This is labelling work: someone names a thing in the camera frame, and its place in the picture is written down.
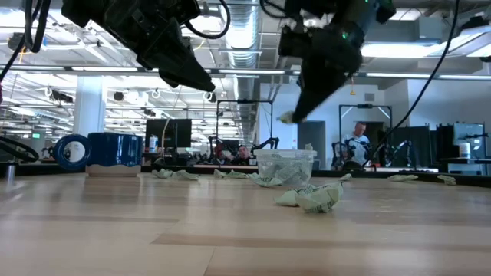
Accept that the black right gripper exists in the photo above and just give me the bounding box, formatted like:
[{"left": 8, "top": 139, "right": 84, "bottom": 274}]
[{"left": 290, "top": 22, "right": 364, "bottom": 124}]

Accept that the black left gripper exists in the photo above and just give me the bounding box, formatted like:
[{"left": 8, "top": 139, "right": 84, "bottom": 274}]
[{"left": 107, "top": 0, "right": 216, "bottom": 93}]

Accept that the clear plastic container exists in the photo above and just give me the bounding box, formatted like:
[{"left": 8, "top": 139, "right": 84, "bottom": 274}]
[{"left": 253, "top": 149, "right": 318, "bottom": 188}]

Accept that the long ceiling light strip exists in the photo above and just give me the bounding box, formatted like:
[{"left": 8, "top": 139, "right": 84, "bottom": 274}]
[{"left": 71, "top": 67, "right": 491, "bottom": 81}]

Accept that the standing person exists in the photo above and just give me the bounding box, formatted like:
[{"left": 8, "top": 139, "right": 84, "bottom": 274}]
[{"left": 341, "top": 121, "right": 374, "bottom": 170}]

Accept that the black computer monitor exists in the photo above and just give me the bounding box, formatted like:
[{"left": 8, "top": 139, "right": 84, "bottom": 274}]
[{"left": 144, "top": 118, "right": 193, "bottom": 155}]

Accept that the seated person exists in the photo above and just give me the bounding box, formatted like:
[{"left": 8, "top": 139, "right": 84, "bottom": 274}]
[{"left": 234, "top": 144, "right": 254, "bottom": 166}]

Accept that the black partition panel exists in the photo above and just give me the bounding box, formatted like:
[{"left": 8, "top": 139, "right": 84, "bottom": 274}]
[{"left": 390, "top": 124, "right": 453, "bottom": 169}]

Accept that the white building column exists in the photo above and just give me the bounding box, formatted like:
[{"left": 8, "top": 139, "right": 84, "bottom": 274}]
[{"left": 72, "top": 74, "right": 107, "bottom": 136}]

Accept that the blue ceramic mug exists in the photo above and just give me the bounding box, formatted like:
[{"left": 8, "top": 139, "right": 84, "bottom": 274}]
[{"left": 52, "top": 132, "right": 144, "bottom": 178}]

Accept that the grey equipment cabinet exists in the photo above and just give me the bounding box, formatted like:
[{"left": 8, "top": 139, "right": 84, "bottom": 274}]
[{"left": 452, "top": 121, "right": 487, "bottom": 159}]

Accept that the black frame stand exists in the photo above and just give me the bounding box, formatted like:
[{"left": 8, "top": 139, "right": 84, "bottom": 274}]
[
  {"left": 338, "top": 103, "right": 393, "bottom": 169},
  {"left": 215, "top": 99, "right": 275, "bottom": 166}
]

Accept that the black left wrist camera cable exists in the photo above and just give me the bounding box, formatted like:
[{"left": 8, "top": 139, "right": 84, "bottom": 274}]
[{"left": 183, "top": 0, "right": 232, "bottom": 41}]

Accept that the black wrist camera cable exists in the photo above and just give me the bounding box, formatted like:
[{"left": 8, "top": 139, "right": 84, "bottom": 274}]
[
  {"left": 183, "top": 0, "right": 232, "bottom": 41},
  {"left": 259, "top": 0, "right": 292, "bottom": 20}
]

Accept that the silver ventilation duct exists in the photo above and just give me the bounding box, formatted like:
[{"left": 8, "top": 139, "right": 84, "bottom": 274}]
[{"left": 219, "top": 0, "right": 262, "bottom": 143}]

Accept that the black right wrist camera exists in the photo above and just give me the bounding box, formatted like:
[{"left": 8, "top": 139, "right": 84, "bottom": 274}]
[{"left": 277, "top": 25, "right": 311, "bottom": 59}]

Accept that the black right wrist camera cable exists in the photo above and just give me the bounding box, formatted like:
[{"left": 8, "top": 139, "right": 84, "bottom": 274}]
[{"left": 259, "top": 0, "right": 292, "bottom": 20}]

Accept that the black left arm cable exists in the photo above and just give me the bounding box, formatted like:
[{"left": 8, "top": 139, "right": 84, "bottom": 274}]
[{"left": 0, "top": 0, "right": 53, "bottom": 84}]

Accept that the thick black cable loop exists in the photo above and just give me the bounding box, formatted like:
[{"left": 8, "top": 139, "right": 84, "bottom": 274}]
[{"left": 0, "top": 136, "right": 40, "bottom": 163}]

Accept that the silver metal post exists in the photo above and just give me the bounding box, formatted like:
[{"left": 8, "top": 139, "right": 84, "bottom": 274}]
[{"left": 3, "top": 163, "right": 16, "bottom": 186}]

